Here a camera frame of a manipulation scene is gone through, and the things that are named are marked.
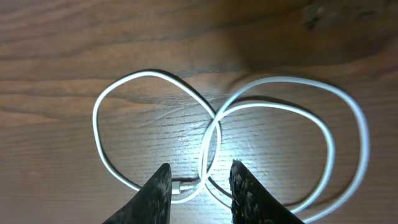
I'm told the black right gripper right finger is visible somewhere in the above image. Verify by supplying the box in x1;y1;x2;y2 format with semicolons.
229;160;303;224

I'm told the white usb cable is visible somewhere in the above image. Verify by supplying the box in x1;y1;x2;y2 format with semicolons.
92;70;371;224

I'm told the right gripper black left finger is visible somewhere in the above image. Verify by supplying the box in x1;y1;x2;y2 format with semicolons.
104;163;172;224

